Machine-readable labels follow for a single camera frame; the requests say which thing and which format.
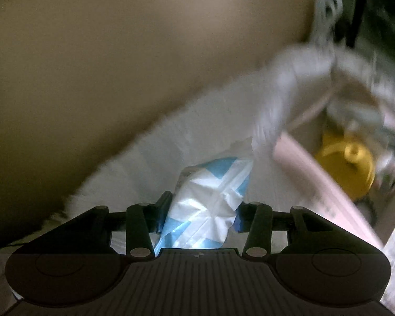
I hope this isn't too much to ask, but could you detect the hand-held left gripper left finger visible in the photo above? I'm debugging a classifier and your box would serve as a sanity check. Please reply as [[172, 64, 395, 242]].
[[86, 191, 173, 258]]

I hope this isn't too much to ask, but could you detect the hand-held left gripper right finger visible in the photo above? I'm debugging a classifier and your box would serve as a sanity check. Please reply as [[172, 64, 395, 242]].
[[234, 201, 317, 258]]

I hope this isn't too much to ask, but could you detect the blue white plastic packet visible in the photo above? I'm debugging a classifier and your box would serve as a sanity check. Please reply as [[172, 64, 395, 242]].
[[153, 136, 254, 255]]

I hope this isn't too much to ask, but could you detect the pink cardboard box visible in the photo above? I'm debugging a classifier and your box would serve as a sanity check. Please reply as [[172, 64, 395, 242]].
[[271, 72, 395, 247]]

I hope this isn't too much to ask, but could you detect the white fluffy rug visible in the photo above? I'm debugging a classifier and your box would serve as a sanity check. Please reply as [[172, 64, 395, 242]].
[[7, 44, 395, 316]]

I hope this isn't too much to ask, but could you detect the yellow plush toy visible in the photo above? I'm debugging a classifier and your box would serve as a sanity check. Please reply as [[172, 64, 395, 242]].
[[314, 132, 376, 200]]

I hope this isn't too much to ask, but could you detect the glass panel computer case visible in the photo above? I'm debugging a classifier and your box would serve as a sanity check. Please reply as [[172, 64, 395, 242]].
[[345, 0, 395, 83]]

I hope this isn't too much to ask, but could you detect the white power cable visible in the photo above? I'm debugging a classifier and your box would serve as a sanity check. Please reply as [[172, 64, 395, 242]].
[[311, 0, 344, 45]]

